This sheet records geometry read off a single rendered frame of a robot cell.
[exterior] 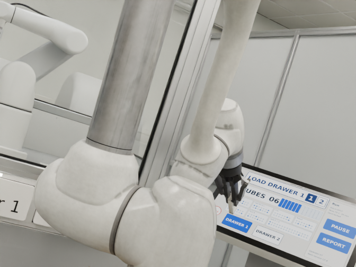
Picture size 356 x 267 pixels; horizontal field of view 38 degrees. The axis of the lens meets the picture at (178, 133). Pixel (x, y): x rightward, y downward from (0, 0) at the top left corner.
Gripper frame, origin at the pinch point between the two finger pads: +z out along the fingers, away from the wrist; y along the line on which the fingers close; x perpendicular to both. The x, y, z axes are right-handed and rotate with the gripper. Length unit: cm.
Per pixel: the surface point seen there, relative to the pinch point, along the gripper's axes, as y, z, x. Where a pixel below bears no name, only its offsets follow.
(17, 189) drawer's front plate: 55, -16, 35
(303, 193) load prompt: -15.6, 9.5, -20.7
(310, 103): 19, 60, -122
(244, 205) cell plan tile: 0.1, 9.6, -7.8
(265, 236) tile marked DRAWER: -11.6, 9.5, 0.8
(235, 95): 79, 92, -147
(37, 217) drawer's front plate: 49, -7, 36
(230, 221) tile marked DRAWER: 1.3, 9.6, 0.4
